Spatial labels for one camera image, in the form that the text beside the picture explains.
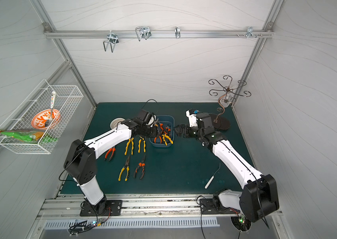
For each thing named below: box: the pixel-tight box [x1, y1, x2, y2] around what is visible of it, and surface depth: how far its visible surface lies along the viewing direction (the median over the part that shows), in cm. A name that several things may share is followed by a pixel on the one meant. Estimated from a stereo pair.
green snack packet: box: [0, 129, 58, 143], surface depth 56 cm
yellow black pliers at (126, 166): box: [118, 154, 131, 182], surface depth 87 cm
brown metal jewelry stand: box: [208, 75, 252, 131], surface depth 91 cm
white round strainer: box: [109, 117, 126, 129], surface depth 106 cm
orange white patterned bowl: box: [30, 108, 61, 130], surface depth 68 cm
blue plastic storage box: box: [148, 115, 175, 148], surface depth 100 cm
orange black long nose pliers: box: [133, 153, 147, 180], surface depth 88 cm
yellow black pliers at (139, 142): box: [138, 135, 147, 153], surface depth 97 cm
